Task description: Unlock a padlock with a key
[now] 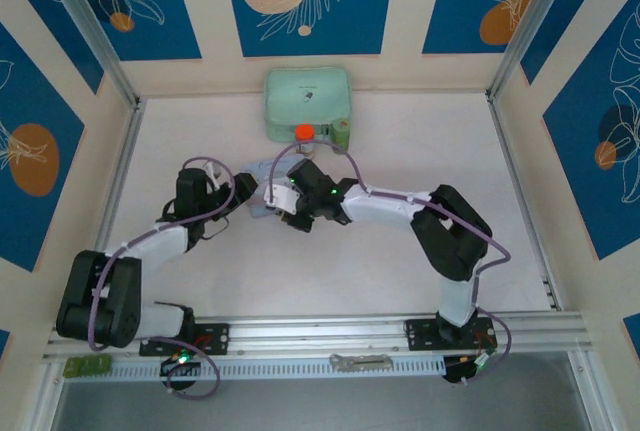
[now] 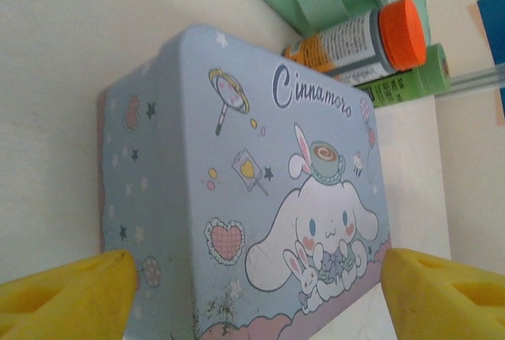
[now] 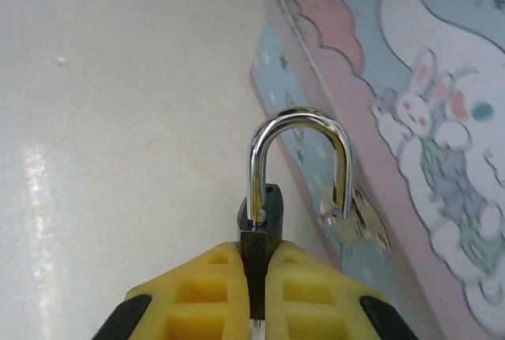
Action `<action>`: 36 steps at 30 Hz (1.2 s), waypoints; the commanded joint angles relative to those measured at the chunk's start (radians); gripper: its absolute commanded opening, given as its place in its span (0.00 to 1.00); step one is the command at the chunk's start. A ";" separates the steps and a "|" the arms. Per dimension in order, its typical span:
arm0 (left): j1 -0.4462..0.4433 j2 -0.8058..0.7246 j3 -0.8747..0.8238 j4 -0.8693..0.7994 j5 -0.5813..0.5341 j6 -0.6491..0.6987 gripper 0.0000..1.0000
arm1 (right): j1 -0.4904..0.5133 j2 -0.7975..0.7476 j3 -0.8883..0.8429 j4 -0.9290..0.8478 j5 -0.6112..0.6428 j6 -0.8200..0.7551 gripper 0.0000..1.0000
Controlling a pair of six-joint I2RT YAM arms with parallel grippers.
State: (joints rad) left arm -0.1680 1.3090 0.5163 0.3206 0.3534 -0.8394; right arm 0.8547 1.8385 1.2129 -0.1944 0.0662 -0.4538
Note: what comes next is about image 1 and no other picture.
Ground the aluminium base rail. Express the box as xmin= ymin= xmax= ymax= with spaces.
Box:
xmin=42 ymin=311 xmax=586 ymax=358

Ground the green circuit board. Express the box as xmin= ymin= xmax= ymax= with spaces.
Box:
xmin=64 ymin=354 xmax=114 ymax=379

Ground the black controller board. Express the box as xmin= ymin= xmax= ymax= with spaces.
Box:
xmin=443 ymin=353 xmax=494 ymax=386
xmin=159 ymin=353 xmax=204 ymax=382

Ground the light green storage box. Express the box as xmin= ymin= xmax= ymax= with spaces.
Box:
xmin=263 ymin=66 xmax=354 ymax=145

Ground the aluminium frame post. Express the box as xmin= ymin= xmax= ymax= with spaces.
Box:
xmin=37 ymin=0 xmax=142 ymax=108

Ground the clear plastic tube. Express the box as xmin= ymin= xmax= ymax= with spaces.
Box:
xmin=487 ymin=0 xmax=571 ymax=100

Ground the aluminium side rail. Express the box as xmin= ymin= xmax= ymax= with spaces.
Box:
xmin=94 ymin=97 xmax=149 ymax=253
xmin=487 ymin=92 xmax=567 ymax=313

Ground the purple cable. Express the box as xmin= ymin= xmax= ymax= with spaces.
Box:
xmin=166 ymin=344 xmax=222 ymax=401
xmin=87 ymin=154 xmax=237 ymax=354
xmin=267 ymin=139 xmax=512 ymax=387

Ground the orange cap small bottle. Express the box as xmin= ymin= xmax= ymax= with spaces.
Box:
xmin=293 ymin=123 xmax=317 ymax=156

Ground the pastel rabbit print book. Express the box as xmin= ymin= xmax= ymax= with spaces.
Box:
xmin=238 ymin=158 xmax=301 ymax=221

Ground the green bottle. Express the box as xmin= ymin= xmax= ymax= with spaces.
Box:
xmin=332 ymin=117 xmax=352 ymax=151

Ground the white slotted cable tray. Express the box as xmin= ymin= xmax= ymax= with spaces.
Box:
xmin=107 ymin=353 xmax=446 ymax=382

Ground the silver metal bracket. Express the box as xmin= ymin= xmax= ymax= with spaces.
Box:
xmin=329 ymin=352 xmax=394 ymax=370

